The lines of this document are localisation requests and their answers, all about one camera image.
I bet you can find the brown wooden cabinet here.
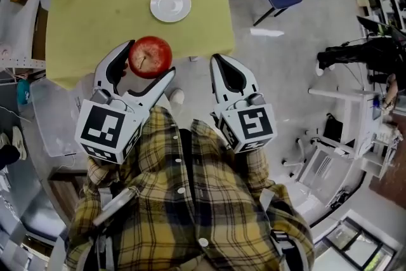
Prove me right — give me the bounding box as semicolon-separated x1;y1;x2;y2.
47;169;89;226

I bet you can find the white swivel chair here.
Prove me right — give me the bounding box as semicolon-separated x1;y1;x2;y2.
282;136;353;201

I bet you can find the red apple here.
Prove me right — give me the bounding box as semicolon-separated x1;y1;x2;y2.
128;36;174;79

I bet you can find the clear plastic storage bin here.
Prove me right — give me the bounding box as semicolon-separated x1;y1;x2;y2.
30;79;96;158

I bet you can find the brown wooden panel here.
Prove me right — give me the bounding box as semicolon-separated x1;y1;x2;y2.
31;1;49;61

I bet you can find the black strap buckle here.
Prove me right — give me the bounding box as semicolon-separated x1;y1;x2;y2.
269;230;299;261

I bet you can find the table with green tablecloth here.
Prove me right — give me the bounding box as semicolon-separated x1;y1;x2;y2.
45;0;235;92

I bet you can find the brown wooden table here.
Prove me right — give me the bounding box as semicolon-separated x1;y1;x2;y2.
369;114;406;201

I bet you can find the white strap-mounted device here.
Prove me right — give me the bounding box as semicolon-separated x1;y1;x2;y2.
93;188;139;226

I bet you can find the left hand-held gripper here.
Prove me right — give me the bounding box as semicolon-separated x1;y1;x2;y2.
74;39;176;165

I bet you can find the person's white shoe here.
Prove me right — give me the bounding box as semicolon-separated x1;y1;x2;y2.
169;88;185;105

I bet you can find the white desk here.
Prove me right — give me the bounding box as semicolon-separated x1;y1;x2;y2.
308;88;400;178

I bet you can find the black bag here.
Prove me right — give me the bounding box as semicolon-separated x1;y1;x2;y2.
323;113;344;143

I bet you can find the yellow plaid shirt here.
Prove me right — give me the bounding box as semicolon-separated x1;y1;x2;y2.
66;106;315;271

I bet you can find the white round plate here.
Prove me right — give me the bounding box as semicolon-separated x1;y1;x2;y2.
150;0;192;23

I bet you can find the person's right forearm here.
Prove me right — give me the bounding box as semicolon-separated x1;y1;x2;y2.
247;147;275;191

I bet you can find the teal bag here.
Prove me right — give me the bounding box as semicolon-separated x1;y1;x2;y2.
16;79;32;105

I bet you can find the person's left forearm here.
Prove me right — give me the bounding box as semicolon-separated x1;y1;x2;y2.
85;155;128;194

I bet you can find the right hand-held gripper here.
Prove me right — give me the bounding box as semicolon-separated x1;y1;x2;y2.
209;53;278;154

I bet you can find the grey metal shelf rack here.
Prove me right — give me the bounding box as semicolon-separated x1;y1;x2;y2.
0;56;47;74

